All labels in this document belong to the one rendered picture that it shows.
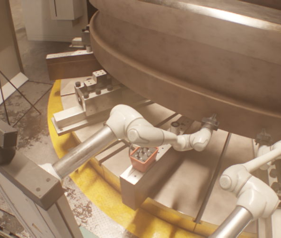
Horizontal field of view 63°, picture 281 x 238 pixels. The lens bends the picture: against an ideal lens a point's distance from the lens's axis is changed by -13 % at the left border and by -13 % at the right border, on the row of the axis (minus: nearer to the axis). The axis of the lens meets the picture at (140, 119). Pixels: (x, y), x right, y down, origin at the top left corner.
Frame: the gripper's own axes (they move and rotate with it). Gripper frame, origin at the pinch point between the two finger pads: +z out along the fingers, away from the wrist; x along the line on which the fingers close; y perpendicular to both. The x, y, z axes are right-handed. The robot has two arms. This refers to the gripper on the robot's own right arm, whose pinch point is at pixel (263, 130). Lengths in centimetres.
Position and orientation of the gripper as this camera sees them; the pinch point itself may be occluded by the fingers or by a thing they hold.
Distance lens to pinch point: 200.8
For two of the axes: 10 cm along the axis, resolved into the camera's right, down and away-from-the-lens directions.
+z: 3.4, -5.9, 7.3
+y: 0.0, 7.8, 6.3
